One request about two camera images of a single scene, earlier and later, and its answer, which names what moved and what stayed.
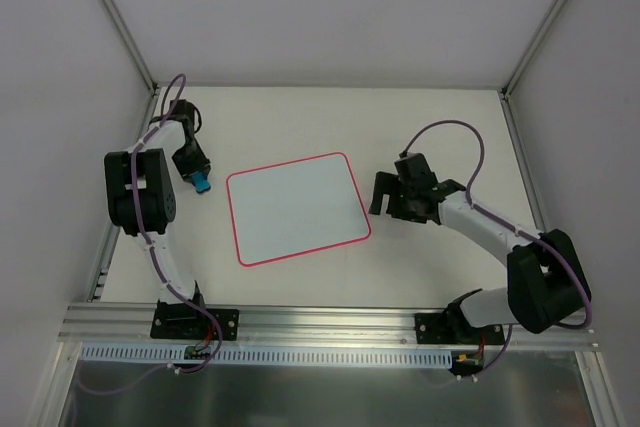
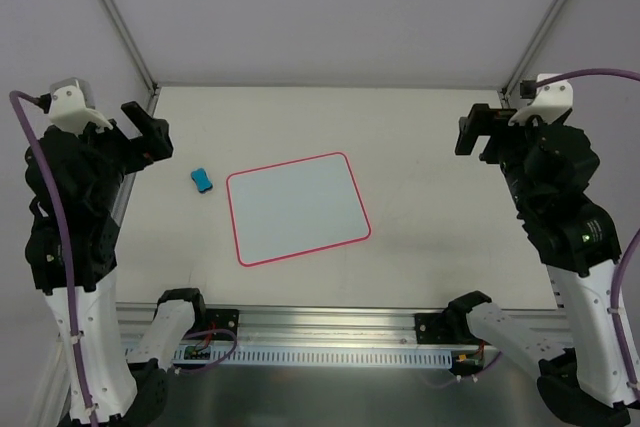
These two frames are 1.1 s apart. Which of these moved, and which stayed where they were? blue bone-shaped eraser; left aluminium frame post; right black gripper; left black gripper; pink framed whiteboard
Moved: right black gripper; left black gripper
Stayed: pink framed whiteboard; left aluminium frame post; blue bone-shaped eraser
